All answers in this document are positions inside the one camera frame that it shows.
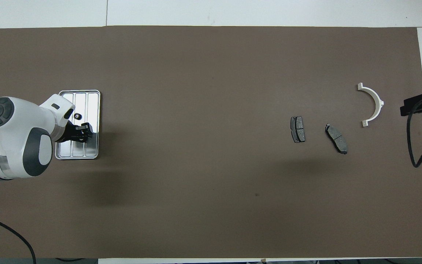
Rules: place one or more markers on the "white semicircular bracket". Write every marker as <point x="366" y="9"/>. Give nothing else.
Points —
<point x="380" y="104"/>

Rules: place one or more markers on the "brown table mat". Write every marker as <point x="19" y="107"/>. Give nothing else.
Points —
<point x="211" y="146"/>

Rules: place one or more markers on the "silver metal tray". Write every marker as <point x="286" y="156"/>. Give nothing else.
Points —
<point x="92" y="106"/>

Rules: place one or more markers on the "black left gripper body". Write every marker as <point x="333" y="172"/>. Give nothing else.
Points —
<point x="70" y="132"/>

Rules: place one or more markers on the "small black bearing gear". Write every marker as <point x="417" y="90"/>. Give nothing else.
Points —
<point x="78" y="117"/>

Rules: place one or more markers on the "rectangular dark grey brake pad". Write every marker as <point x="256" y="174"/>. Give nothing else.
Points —
<point x="299" y="128"/>

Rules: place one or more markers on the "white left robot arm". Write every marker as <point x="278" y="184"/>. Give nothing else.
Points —
<point x="13" y="139"/>

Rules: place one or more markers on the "curved dark grey brake pad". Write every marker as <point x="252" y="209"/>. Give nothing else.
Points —
<point x="337" y="139"/>

